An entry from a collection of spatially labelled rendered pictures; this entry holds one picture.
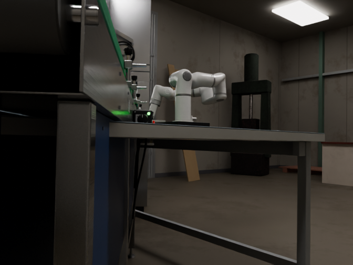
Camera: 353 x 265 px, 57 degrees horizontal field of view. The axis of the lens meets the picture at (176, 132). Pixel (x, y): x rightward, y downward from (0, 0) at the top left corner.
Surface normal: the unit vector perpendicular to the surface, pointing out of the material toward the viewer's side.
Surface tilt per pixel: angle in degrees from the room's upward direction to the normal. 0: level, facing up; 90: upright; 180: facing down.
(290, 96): 90
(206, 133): 90
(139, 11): 90
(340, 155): 90
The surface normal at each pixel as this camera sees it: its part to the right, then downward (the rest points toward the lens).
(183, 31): 0.65, 0.00
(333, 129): -0.76, -0.03
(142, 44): 0.09, -0.02
